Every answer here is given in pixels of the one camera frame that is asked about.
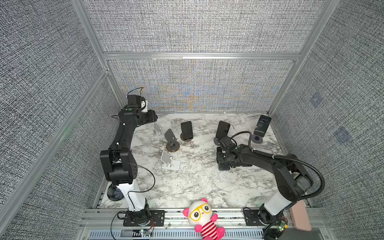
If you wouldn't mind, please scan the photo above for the white folding stand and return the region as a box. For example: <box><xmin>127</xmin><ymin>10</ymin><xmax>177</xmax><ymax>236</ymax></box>
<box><xmin>161</xmin><ymin>151</ymin><xmax>181</xmax><ymax>171</ymax></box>
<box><xmin>153</xmin><ymin>122</ymin><xmax>163</xmax><ymax>136</ymax></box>

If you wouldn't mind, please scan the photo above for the black phone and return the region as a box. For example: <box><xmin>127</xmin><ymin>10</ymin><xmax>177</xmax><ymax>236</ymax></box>
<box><xmin>241</xmin><ymin>163</ymin><xmax>253</xmax><ymax>167</ymax></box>
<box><xmin>216</xmin><ymin>121</ymin><xmax>231</xmax><ymax>139</ymax></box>
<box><xmin>254</xmin><ymin>115</ymin><xmax>272</xmax><ymax>137</ymax></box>
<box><xmin>181</xmin><ymin>121</ymin><xmax>194</xmax><ymax>139</ymax></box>

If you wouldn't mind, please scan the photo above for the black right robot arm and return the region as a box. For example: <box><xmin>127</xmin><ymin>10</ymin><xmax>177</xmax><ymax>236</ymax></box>
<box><xmin>217</xmin><ymin>137</ymin><xmax>314</xmax><ymax>225</ymax></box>

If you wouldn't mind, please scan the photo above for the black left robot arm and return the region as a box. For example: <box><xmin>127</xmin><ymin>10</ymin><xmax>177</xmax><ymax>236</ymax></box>
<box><xmin>100</xmin><ymin>95</ymin><xmax>158</xmax><ymax>226</ymax></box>

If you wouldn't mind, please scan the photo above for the round dark stand centre-right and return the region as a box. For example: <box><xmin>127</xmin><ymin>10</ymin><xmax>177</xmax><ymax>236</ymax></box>
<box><xmin>214</xmin><ymin>137</ymin><xmax>222</xmax><ymax>146</ymax></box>

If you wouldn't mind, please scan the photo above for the round purple stand far right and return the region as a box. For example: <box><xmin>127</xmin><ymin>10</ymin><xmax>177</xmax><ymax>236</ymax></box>
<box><xmin>251</xmin><ymin>134</ymin><xmax>264</xmax><ymax>144</ymax></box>

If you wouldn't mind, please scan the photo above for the round dark stand centre-left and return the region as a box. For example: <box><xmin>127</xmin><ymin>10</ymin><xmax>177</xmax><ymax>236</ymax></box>
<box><xmin>180</xmin><ymin>134</ymin><xmax>193</xmax><ymax>142</ymax></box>

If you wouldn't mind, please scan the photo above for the pink white plush toy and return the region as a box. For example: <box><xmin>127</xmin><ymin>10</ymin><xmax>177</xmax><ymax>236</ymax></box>
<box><xmin>183</xmin><ymin>198</ymin><xmax>225</xmax><ymax>240</ymax></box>

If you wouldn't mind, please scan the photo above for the dark round fan disc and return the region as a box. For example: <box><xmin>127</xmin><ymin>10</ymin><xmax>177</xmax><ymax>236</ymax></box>
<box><xmin>107</xmin><ymin>184</ymin><xmax>124</xmax><ymax>202</ymax></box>

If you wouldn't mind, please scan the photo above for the black corrugated cable conduit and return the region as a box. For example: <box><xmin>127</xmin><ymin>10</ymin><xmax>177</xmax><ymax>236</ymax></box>
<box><xmin>230</xmin><ymin>130</ymin><xmax>326</xmax><ymax>201</ymax></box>

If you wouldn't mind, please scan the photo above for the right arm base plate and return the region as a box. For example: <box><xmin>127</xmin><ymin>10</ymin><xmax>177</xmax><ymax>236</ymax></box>
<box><xmin>243</xmin><ymin>207</ymin><xmax>268</xmax><ymax>227</ymax></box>

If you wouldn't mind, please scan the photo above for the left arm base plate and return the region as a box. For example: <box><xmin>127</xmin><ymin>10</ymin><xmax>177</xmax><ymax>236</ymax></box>
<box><xmin>123</xmin><ymin>210</ymin><xmax>166</xmax><ymax>228</ymax></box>

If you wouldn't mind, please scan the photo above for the pink phone on rail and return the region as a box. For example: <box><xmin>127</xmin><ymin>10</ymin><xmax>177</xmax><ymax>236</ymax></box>
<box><xmin>290</xmin><ymin>200</ymin><xmax>312</xmax><ymax>232</ymax></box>

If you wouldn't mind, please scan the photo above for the aluminium front rail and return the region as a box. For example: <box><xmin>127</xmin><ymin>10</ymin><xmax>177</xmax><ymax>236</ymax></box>
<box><xmin>75</xmin><ymin>202</ymin><xmax>336</xmax><ymax>240</ymax></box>

